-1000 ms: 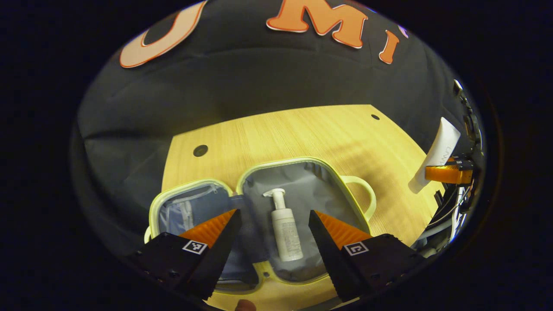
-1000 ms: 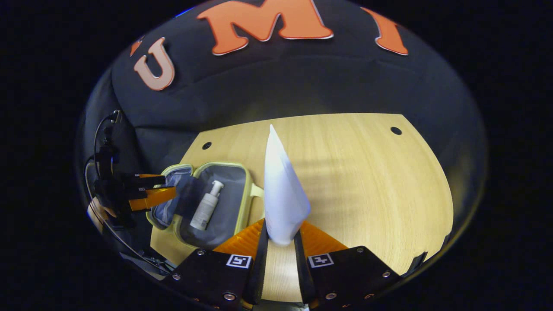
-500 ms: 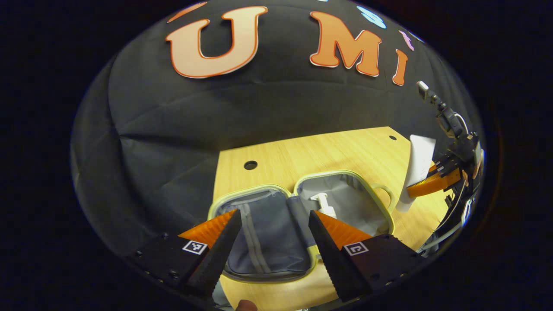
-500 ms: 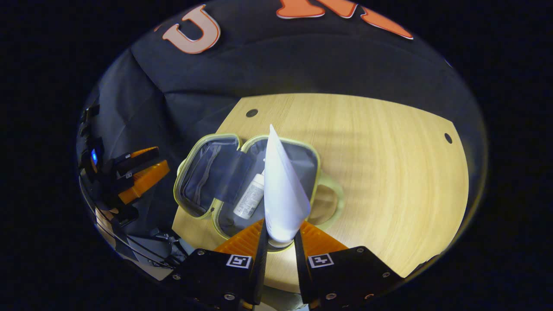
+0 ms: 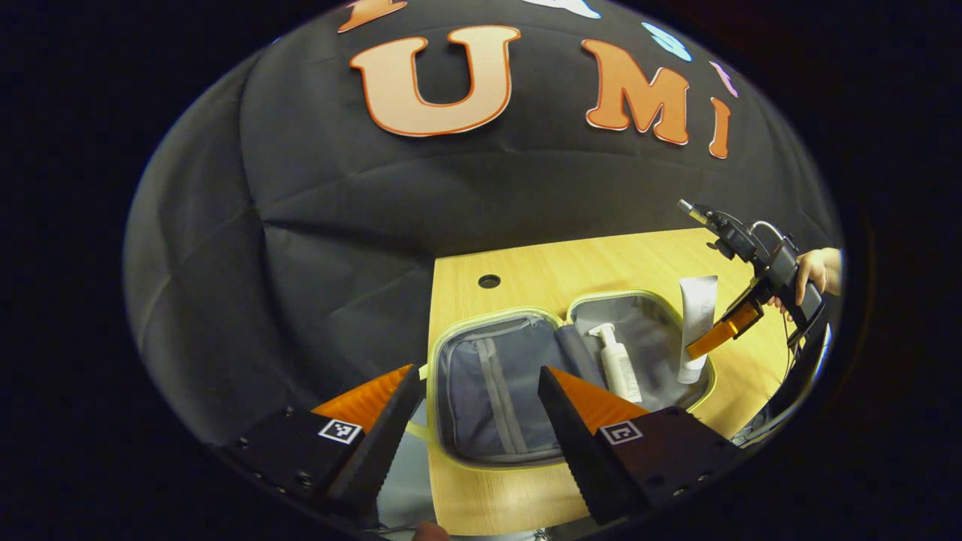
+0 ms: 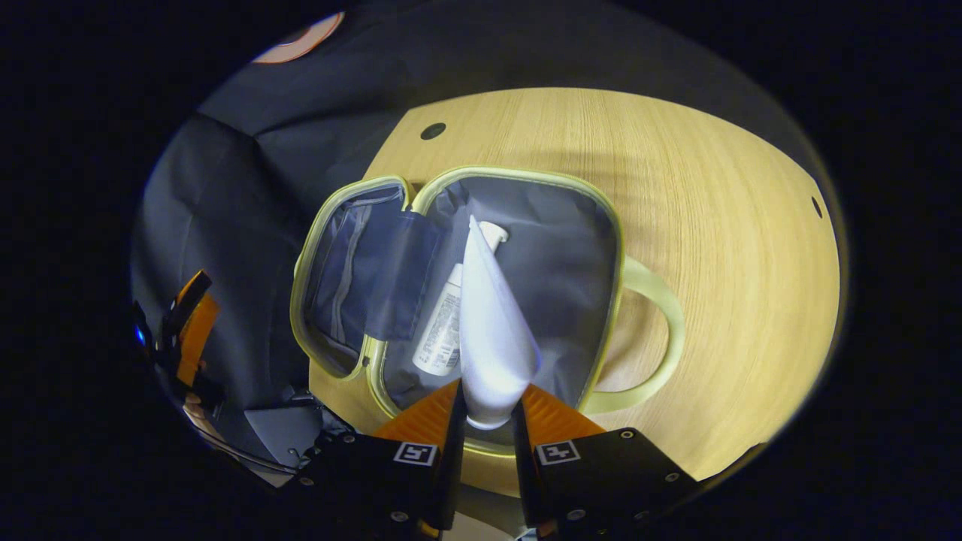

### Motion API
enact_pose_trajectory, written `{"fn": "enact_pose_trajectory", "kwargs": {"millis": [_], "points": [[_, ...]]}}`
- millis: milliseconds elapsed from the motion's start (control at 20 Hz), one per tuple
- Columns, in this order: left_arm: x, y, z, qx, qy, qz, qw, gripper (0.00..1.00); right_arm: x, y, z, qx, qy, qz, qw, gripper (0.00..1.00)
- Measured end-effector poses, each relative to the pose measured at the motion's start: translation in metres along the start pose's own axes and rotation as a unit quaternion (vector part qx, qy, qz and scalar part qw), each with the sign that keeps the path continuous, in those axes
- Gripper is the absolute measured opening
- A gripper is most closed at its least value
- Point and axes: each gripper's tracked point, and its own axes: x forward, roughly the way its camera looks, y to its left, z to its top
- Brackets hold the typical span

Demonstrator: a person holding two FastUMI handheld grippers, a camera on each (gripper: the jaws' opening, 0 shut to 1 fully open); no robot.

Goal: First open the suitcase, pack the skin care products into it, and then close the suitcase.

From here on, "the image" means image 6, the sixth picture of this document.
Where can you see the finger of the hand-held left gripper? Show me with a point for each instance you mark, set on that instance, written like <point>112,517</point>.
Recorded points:
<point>197,330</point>

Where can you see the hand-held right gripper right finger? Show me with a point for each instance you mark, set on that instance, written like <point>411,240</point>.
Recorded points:
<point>521,466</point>

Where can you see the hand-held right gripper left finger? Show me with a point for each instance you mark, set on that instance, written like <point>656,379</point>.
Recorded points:
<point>453,466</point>

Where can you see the white squeeze tube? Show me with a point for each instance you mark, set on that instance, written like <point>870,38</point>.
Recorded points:
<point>492,338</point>

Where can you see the white pump bottle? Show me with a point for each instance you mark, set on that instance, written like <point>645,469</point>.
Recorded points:
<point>440,330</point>

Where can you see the pale yellow suitcase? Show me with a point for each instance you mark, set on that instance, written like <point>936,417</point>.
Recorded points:
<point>556,255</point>

